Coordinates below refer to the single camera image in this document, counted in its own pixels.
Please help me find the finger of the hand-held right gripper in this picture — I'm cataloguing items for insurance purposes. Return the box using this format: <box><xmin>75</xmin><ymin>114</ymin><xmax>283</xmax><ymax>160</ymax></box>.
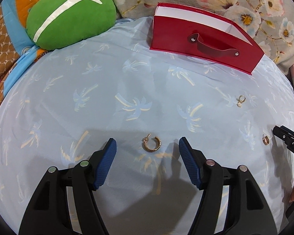
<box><xmin>273</xmin><ymin>125</ymin><xmax>292</xmax><ymax>150</ymax></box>

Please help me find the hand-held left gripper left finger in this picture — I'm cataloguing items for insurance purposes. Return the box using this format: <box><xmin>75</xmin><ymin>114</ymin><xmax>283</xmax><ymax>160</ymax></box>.
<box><xmin>18</xmin><ymin>138</ymin><xmax>117</xmax><ymax>235</ymax></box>

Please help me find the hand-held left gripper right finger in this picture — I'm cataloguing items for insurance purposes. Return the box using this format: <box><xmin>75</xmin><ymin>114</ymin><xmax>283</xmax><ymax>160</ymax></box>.
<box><xmin>178</xmin><ymin>137</ymin><xmax>278</xmax><ymax>235</ymax></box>

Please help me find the large gold hoop earring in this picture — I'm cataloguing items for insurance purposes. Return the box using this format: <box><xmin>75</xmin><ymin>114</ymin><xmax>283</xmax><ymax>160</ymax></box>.
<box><xmin>142</xmin><ymin>133</ymin><xmax>160</xmax><ymax>153</ymax></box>

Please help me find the red box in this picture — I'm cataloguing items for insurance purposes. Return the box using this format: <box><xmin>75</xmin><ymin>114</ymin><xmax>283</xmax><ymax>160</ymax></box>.
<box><xmin>149</xmin><ymin>2</ymin><xmax>264</xmax><ymax>76</ymax></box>

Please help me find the light blue palm-print sheet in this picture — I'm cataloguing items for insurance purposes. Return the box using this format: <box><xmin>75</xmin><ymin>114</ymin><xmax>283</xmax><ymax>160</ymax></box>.
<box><xmin>0</xmin><ymin>17</ymin><xmax>294</xmax><ymax>235</ymax></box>

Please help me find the grey floral blanket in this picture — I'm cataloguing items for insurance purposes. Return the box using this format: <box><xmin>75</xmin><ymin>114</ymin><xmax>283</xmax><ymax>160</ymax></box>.
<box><xmin>93</xmin><ymin>0</ymin><xmax>294</xmax><ymax>74</ymax></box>

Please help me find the green round pillow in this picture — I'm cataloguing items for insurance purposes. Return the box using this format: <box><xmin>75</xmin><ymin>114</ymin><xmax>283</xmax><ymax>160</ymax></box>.
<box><xmin>26</xmin><ymin>0</ymin><xmax>117</xmax><ymax>51</ymax></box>

